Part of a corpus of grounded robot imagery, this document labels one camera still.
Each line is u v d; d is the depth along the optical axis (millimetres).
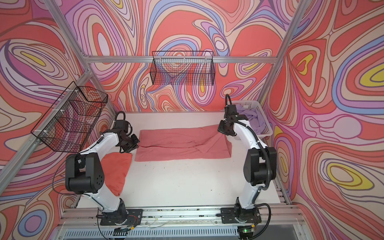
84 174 463
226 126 677
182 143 1011
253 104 1146
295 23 740
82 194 500
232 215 727
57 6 691
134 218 719
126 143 771
